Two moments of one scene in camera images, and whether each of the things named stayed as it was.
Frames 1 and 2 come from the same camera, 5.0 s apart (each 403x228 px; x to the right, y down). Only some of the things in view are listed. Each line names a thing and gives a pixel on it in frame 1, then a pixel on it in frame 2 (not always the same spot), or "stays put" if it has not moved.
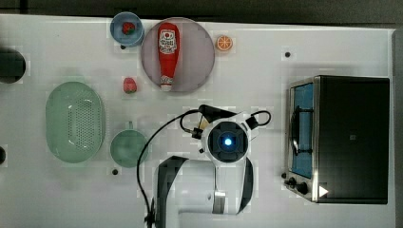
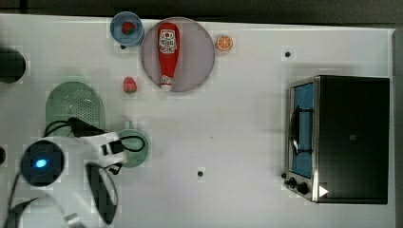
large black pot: x=12 y=66 stays put
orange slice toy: x=224 y=43 stays put
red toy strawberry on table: x=129 y=85 stays put
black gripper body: x=211 y=114 → x=80 y=127
